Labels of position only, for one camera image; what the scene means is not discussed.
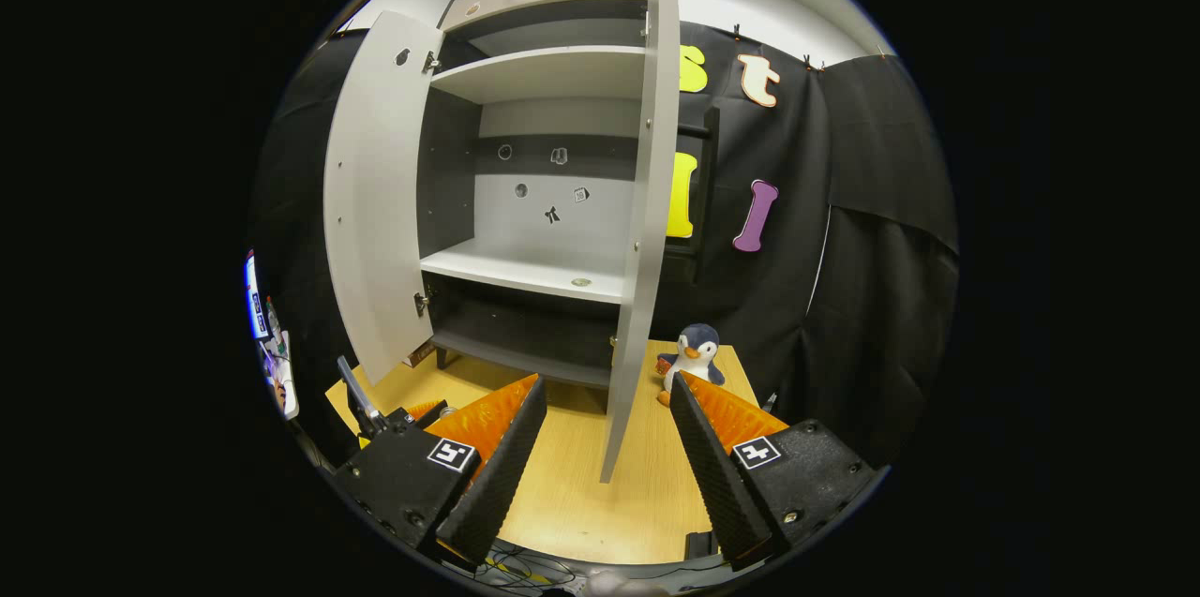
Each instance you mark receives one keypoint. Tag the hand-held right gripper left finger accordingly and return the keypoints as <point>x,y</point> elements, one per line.
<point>497,475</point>

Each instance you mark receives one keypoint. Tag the brown book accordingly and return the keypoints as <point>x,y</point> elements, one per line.
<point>422,355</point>

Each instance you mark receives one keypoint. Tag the white printed panel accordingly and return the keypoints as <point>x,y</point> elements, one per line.
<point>279,372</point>

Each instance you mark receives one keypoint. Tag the grey cabinet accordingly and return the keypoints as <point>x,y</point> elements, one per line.
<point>534,72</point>

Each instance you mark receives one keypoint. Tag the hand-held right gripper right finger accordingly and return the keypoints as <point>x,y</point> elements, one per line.
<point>717,475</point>

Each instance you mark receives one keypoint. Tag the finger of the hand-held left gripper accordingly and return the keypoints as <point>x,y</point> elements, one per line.
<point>361,400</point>

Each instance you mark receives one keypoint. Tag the penguin plush toy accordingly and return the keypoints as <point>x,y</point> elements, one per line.
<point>696,358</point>

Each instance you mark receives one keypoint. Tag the black backdrop cloth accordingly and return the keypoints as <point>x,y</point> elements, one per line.
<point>881,250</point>

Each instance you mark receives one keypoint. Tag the grey cabinet door checkered sticker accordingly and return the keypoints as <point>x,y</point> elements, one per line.
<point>375,203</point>

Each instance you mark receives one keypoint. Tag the grey cabinet door dice stickers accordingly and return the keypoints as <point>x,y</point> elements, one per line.
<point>652,156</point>

